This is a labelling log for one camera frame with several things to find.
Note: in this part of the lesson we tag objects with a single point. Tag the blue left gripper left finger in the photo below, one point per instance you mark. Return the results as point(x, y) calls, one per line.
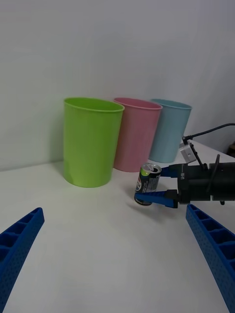
point(17, 242)

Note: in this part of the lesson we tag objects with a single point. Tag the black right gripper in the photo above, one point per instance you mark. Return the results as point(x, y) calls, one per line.
point(194, 183)

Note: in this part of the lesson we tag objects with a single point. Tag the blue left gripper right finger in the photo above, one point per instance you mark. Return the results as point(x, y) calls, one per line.
point(215, 247)

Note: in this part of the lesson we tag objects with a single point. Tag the black drink can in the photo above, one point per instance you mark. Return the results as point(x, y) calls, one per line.
point(146, 182)

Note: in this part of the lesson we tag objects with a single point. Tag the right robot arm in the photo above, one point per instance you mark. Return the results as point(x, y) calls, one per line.
point(224, 182)

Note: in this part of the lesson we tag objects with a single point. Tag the pale blue plastic bin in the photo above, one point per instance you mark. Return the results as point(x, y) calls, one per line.
point(171, 132)

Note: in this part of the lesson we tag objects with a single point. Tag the pink plastic bin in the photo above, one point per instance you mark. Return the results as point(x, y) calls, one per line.
point(137, 137)

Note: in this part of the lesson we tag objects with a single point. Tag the green plastic bin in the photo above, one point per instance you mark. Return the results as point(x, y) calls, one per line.
point(89, 144)

